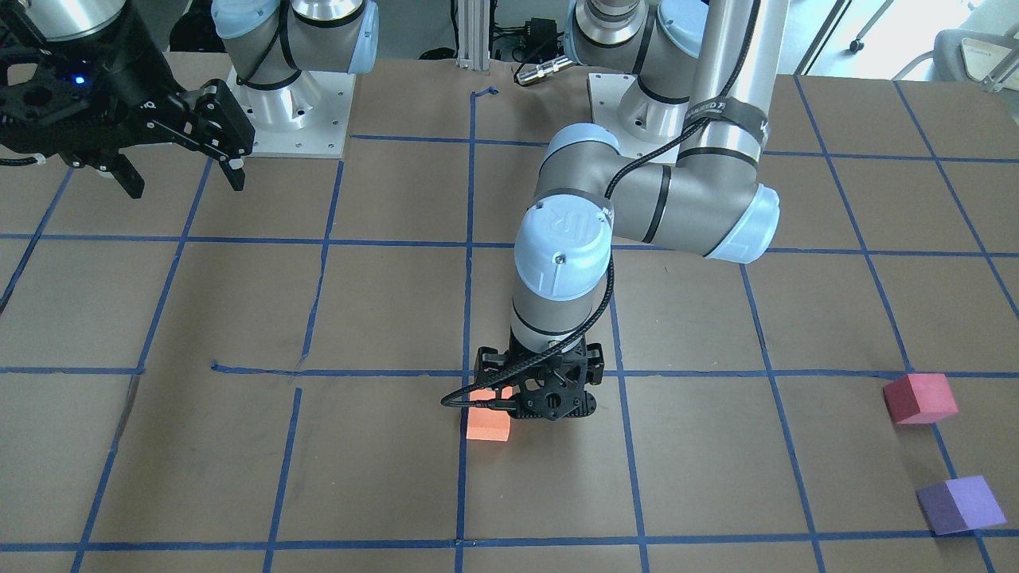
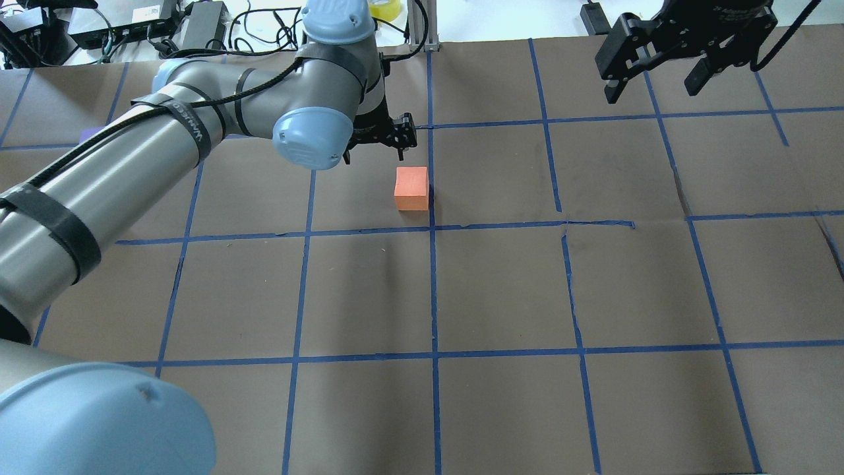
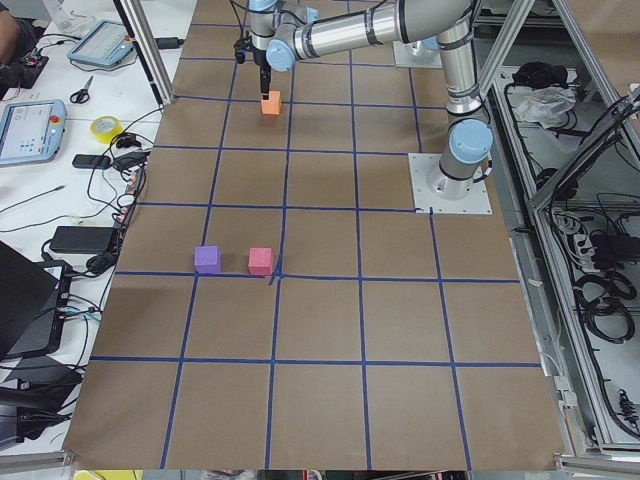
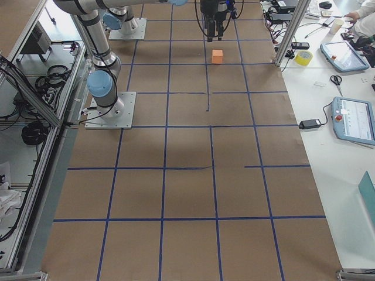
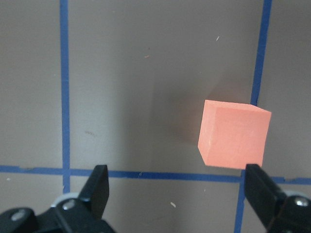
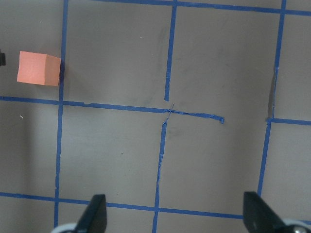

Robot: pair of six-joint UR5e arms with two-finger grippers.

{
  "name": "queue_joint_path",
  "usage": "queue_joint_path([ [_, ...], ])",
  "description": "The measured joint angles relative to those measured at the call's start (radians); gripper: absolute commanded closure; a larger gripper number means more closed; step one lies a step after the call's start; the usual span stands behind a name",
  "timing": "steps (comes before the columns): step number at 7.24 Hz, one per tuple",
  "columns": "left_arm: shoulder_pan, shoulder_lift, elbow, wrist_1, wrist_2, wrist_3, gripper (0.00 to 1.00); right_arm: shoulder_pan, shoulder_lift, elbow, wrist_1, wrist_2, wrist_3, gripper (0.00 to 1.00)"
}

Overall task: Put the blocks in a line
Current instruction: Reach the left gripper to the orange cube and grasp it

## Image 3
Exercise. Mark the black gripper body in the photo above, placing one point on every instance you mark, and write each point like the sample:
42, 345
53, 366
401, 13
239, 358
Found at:
261, 57

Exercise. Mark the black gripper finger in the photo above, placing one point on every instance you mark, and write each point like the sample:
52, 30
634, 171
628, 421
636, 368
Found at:
265, 82

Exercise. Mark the orange foam cube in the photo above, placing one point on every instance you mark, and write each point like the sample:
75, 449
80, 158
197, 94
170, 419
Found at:
271, 105

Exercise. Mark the far teach pendant tablet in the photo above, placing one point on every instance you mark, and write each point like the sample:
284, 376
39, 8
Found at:
105, 46

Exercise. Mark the teach pendant tablet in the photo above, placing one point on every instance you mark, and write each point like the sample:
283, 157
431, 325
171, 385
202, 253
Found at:
105, 46
31, 132

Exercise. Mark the yellow tape roll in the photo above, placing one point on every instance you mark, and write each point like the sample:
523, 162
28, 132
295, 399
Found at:
106, 128

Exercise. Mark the red foam cube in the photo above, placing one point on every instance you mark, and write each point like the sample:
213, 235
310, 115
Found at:
261, 261

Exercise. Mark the purple foam cube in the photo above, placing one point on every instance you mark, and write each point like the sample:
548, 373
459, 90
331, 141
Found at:
207, 259

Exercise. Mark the black phone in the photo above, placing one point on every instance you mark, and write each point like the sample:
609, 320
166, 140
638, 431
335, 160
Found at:
91, 161

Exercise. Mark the near teach pendant tablet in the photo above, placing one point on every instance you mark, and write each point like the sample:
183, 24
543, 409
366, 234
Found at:
31, 132

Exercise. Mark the black power adapter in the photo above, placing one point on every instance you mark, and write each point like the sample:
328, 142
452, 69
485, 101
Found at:
81, 239

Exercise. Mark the white crumpled cloth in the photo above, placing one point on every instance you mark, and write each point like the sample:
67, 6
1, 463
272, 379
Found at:
548, 107

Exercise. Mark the black laptop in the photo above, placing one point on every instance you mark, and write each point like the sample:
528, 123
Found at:
33, 296

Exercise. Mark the aluminium frame post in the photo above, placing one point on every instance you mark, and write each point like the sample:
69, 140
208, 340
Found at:
137, 26

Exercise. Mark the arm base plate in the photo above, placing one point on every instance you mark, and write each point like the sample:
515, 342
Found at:
403, 58
435, 193

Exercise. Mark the black handled scissors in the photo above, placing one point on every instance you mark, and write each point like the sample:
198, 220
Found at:
82, 95

